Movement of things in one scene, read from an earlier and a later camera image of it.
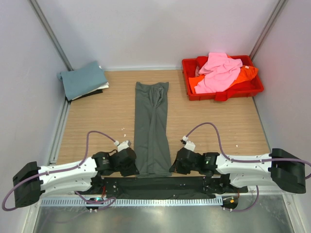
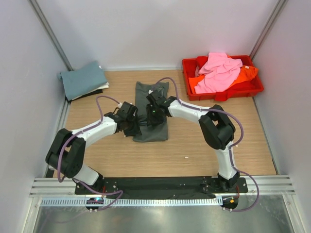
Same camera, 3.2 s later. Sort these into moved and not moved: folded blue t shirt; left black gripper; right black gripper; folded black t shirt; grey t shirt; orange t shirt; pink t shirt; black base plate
Moved: grey t shirt; left black gripper; right black gripper
Not moved: pink t shirt; orange t shirt; folded blue t shirt; folded black t shirt; black base plate
